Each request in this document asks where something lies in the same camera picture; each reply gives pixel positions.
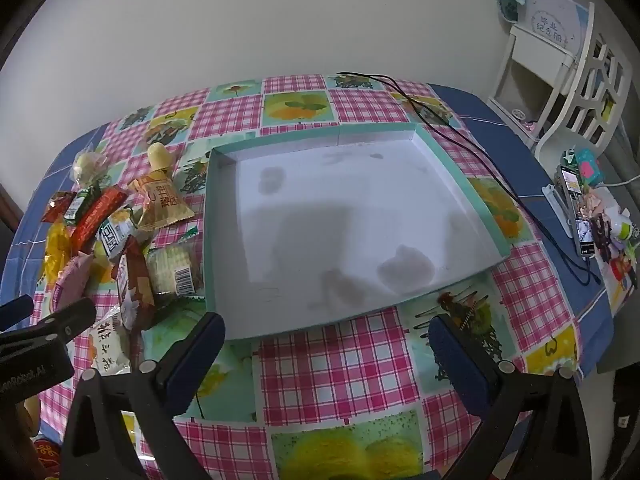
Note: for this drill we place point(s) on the yellow pastry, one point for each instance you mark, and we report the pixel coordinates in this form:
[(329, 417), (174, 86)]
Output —
[(160, 156)]

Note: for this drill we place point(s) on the clear pack of round pastries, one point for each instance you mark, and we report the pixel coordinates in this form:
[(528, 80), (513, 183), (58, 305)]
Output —
[(85, 166)]

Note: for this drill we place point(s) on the white packet with black script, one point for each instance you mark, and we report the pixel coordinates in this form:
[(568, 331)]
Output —
[(107, 342)]

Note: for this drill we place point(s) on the beige snack packet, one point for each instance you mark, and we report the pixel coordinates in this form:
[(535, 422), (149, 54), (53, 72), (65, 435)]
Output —
[(160, 202)]

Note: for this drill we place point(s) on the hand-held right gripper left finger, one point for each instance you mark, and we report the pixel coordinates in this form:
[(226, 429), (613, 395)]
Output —
[(200, 352)]

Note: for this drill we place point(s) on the white printed card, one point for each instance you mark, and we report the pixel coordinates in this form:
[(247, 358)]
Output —
[(550, 15)]

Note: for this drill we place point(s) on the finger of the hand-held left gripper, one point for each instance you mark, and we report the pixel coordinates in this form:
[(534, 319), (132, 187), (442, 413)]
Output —
[(70, 322), (15, 312)]

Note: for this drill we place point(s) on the pink checkered fruit tablecloth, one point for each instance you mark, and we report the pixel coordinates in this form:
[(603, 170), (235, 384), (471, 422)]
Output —
[(320, 360)]

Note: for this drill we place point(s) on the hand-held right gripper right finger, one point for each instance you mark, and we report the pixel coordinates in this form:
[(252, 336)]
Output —
[(460, 367)]

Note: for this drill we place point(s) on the white green bottle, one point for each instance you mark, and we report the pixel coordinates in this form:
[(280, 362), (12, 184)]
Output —
[(624, 227)]

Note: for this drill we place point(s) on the red picture snack packet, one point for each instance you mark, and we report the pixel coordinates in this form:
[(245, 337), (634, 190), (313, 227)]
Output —
[(55, 206)]

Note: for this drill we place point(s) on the teal dotted case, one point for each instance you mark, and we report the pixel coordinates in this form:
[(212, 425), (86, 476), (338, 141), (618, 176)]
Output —
[(588, 167)]

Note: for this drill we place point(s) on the pink snack packet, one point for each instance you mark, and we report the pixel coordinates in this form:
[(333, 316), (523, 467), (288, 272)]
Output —
[(72, 280)]

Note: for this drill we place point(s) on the red gold patterned packet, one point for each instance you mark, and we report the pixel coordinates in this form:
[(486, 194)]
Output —
[(97, 217)]

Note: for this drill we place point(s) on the green white biscuit packet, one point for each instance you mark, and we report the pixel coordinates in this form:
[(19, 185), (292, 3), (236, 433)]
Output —
[(80, 205), (116, 234)]

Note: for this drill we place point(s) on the white chair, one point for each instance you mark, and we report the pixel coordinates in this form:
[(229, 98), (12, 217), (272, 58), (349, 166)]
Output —
[(595, 60)]

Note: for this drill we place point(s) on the clear pack of crackers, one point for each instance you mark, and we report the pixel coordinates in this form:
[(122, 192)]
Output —
[(170, 267)]

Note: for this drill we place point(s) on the brown snack packet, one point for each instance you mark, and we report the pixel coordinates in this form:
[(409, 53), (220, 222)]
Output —
[(132, 280)]

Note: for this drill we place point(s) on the yellow snack packet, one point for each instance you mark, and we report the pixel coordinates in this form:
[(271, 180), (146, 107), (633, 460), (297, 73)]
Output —
[(56, 252)]

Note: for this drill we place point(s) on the black phone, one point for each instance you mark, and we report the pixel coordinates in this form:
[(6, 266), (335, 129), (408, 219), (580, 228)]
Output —
[(570, 182)]

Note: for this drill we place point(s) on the phone with lit screen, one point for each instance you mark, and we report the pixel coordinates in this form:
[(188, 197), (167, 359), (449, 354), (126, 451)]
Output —
[(585, 235)]

